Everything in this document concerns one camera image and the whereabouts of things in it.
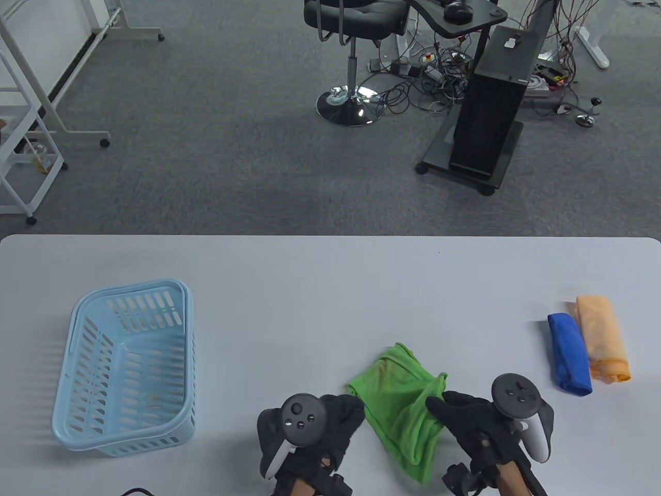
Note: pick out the small black left wrist camera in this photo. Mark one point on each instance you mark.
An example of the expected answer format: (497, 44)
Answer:
(335, 485)

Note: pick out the black left hand controller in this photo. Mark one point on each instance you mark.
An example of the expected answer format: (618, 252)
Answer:
(304, 418)

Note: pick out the black computer tower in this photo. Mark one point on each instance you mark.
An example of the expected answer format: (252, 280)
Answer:
(490, 119)

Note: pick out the blue rectangular towel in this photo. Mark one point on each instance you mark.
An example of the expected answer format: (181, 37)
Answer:
(570, 356)

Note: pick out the white rolling whiteboard stand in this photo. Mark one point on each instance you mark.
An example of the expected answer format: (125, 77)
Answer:
(31, 46)

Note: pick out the black slanted post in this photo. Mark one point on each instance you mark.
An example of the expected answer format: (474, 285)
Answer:
(537, 15)

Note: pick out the black swivel chair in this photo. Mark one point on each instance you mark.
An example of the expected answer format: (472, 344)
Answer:
(356, 13)

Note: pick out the small black right wrist camera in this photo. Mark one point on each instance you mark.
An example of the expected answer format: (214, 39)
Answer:
(459, 478)

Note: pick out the orange rectangular towel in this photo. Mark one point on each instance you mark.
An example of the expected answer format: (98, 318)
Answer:
(604, 330)

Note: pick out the black object on side desk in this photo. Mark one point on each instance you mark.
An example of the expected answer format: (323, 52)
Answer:
(457, 10)

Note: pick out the person's left forearm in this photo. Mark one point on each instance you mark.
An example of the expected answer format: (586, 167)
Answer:
(302, 488)

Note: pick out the chrome stand foot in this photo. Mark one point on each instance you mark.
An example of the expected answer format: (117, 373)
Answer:
(585, 121)

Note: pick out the small black side desk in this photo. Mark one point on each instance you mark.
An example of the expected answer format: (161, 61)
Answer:
(475, 23)

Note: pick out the light blue plastic basket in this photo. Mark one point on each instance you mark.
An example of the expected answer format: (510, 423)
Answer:
(77, 413)

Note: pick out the person's right forearm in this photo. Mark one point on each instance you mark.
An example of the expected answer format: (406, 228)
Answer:
(514, 483)

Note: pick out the white desk leg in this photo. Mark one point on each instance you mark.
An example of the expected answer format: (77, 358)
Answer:
(594, 49)

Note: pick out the black rolling base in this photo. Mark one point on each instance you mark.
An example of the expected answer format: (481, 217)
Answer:
(439, 150)

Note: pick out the round white floor device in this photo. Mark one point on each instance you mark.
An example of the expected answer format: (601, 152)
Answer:
(537, 85)

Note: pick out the person's right hand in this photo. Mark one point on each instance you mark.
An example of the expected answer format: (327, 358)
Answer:
(475, 423)

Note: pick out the green rectangular towel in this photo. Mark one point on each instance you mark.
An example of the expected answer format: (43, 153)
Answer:
(403, 408)

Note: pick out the black hand controller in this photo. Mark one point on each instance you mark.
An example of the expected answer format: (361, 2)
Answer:
(516, 395)
(304, 418)

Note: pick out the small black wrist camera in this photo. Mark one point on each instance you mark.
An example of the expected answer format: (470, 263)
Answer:
(335, 485)
(459, 478)

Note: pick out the white metal rack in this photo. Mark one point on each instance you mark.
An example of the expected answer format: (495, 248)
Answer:
(15, 139)

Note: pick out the person's left hand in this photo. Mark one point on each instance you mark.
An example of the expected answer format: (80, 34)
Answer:
(341, 418)

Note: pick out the black right hand controller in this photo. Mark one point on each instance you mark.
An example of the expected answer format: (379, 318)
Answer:
(516, 395)

